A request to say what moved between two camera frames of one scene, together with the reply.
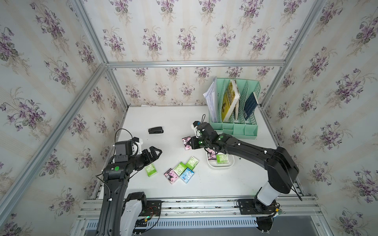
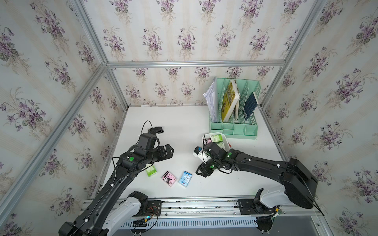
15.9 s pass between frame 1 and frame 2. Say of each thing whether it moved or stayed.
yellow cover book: stayed
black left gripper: moved
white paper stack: stayed
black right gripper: moved
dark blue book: stayed
